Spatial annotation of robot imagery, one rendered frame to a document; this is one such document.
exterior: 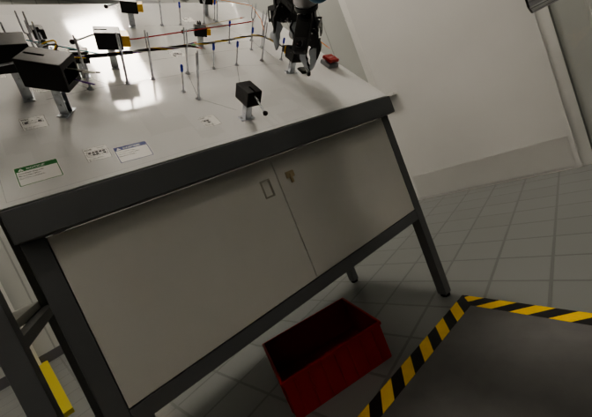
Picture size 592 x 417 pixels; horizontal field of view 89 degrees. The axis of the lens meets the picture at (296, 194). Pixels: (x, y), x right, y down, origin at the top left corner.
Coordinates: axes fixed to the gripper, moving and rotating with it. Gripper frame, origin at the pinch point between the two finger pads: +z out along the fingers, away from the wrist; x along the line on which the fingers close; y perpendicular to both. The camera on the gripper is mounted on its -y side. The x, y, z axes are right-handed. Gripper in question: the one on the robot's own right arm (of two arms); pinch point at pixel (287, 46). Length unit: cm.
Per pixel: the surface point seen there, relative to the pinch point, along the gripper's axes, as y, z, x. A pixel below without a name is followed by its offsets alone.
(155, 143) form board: -28, 21, 56
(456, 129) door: 35, 65, -183
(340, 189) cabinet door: -37, 45, 3
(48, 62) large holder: -21, 2, 72
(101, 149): -27, 21, 67
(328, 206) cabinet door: -39, 48, 10
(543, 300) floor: -86, 83, -47
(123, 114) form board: -15, 15, 61
